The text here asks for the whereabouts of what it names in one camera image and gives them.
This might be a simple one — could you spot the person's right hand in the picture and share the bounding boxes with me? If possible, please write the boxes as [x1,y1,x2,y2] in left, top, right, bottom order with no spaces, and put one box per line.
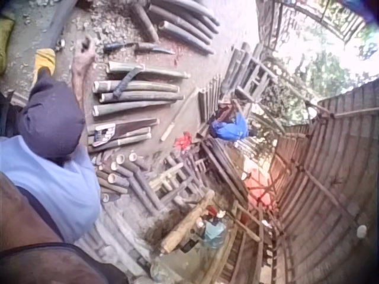
[77,34,97,56]

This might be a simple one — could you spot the dark wooden plank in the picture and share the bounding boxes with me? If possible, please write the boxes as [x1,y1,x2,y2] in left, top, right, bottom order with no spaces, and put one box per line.
[49,0,78,51]

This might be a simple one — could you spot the green bamboo segment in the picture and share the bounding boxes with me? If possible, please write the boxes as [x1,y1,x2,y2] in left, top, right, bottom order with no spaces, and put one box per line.
[98,90,185,104]
[91,100,179,117]
[92,80,181,93]
[105,61,191,80]

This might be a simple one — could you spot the green cloth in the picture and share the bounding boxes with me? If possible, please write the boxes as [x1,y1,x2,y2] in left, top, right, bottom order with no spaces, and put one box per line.
[0,17,16,75]

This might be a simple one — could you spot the pile of long bamboo poles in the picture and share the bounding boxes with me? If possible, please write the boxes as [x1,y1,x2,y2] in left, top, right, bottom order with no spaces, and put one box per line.
[129,0,221,56]

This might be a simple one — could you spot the split bamboo pieces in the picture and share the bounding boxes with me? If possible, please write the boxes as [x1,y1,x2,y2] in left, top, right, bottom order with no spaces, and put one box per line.
[88,127,152,154]

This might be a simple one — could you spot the row of bamboo slats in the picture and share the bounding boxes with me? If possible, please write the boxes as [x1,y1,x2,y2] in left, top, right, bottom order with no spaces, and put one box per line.
[196,73,223,124]

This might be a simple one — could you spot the red cloth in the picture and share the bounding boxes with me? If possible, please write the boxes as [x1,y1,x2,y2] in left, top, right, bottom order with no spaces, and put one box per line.
[174,132,194,152]

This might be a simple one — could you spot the heap of short bamboo tubes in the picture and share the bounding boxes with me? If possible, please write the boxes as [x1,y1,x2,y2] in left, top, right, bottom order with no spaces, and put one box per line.
[94,151,168,214]

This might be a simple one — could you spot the bamboo chair frames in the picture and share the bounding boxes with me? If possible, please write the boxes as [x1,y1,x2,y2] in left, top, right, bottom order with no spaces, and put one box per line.
[221,42,280,100]

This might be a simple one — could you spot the thick pale bamboo log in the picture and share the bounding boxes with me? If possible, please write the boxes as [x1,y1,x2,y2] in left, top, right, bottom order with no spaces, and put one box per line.
[159,190,216,254]

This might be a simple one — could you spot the metal gate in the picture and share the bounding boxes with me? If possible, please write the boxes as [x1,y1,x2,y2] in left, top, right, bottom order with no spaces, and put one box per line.
[256,0,370,51]

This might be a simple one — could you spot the red plastic object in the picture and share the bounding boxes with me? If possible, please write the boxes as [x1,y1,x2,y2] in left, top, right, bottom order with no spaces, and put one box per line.
[245,173,277,206]

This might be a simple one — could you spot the blue plastic container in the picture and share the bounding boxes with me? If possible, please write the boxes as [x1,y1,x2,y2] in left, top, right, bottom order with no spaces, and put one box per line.
[200,218,229,250]

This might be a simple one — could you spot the bamboo slat fence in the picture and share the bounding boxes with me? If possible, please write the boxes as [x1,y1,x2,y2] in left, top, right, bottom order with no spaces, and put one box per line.
[260,79,379,284]

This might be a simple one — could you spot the blue handled knife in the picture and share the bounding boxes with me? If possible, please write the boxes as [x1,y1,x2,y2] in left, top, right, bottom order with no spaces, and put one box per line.
[103,41,139,54]

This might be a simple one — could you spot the dark handled machete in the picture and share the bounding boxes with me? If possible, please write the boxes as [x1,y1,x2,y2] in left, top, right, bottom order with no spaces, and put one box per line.
[112,66,145,99]

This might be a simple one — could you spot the brown handled curved knife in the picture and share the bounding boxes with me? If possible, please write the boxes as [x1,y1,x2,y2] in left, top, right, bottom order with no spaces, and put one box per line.
[134,42,176,56]

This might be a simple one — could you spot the hand saw with labelled handle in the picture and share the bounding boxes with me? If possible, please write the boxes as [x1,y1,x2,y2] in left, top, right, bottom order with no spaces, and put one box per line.
[86,118,160,147]

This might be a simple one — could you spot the long knife with wooden handle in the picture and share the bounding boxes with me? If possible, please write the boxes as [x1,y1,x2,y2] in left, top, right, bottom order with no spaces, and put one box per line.
[159,88,200,143]

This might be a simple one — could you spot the bamboo ladder frame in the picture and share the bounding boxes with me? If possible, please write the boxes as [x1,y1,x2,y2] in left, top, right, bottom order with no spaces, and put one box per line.
[149,153,210,209]

